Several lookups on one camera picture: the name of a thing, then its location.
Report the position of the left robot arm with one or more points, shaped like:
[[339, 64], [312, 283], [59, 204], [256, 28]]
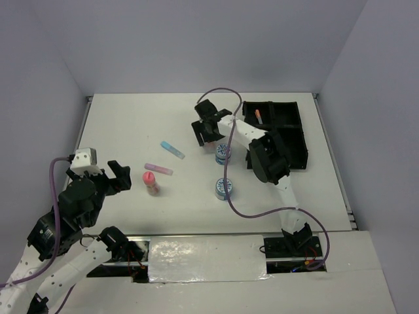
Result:
[[38, 281]]

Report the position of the upper blue paint jar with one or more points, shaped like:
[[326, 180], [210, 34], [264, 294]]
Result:
[[221, 154]]

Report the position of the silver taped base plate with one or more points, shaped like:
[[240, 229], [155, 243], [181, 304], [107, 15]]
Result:
[[205, 259]]

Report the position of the lower blue paint jar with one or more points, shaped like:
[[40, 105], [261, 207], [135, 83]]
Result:
[[222, 187]]

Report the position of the purple cap highlighter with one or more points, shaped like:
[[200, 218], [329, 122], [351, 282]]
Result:
[[158, 169]]

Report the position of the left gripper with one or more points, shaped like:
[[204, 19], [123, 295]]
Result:
[[124, 180]]

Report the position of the blue cap highlighter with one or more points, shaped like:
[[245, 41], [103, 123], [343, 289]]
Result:
[[172, 150]]

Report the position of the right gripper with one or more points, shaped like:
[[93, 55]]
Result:
[[198, 127]]

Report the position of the black four-compartment organizer tray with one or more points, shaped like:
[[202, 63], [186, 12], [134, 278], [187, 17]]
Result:
[[285, 118]]

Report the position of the orange cap highlighter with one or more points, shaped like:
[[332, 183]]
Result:
[[258, 116]]

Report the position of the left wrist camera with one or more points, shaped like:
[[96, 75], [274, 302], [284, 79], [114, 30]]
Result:
[[85, 160]]

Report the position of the pink lid small bottle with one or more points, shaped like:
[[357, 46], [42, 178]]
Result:
[[149, 181]]

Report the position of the blue paint jar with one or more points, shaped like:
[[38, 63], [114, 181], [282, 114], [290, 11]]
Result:
[[222, 187], [221, 154]]

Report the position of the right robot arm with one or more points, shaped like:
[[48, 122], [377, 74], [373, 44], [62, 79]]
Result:
[[272, 135]]

